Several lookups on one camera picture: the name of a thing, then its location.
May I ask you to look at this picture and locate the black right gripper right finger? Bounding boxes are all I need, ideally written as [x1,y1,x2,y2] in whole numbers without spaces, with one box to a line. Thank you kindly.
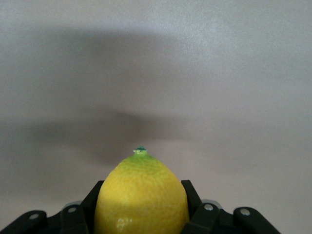
[181,179,221,234]

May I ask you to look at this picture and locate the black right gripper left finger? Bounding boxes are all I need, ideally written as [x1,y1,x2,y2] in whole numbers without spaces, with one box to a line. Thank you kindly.
[60,180,106,234]

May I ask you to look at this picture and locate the yellow lemon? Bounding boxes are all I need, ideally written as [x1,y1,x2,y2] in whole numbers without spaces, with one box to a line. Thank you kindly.
[94,145,190,234]

